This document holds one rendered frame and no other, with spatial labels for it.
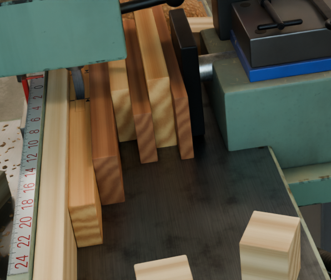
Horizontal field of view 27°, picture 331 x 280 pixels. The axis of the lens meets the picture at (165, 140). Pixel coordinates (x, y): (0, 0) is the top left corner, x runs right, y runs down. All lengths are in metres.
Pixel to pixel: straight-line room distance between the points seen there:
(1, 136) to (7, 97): 1.89
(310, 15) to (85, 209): 0.26
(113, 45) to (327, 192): 0.23
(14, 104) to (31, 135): 2.15
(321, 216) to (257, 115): 0.90
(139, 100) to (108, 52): 0.05
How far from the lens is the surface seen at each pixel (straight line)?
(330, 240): 1.54
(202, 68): 0.64
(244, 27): 0.61
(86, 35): 0.61
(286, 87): 0.60
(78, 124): 0.61
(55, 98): 0.64
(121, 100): 0.63
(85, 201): 0.52
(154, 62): 0.63
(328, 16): 0.61
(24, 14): 0.60
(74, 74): 0.66
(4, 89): 2.86
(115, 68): 0.66
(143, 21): 0.72
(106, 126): 0.59
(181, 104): 0.58
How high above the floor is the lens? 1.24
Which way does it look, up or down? 32 degrees down
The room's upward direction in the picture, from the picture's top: 7 degrees counter-clockwise
